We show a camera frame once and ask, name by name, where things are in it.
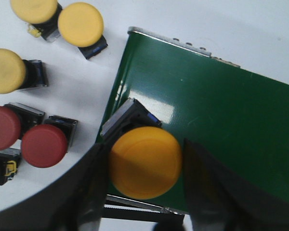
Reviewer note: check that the green conveyor belt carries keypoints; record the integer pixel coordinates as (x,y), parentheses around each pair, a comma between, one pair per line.
(240,117)

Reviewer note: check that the red mushroom push button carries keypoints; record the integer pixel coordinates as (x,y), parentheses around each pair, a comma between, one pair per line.
(45,145)
(15,120)

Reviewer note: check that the yellow mushroom push button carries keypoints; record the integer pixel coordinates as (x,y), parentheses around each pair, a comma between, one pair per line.
(82,25)
(145,160)
(41,17)
(20,74)

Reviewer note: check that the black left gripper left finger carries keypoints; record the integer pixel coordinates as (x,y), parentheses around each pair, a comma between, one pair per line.
(74,202)

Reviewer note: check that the black button switch block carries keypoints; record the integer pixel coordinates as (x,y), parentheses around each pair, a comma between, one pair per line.
(10,160)

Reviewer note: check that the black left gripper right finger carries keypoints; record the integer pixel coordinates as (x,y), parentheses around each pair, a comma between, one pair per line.
(218,199)

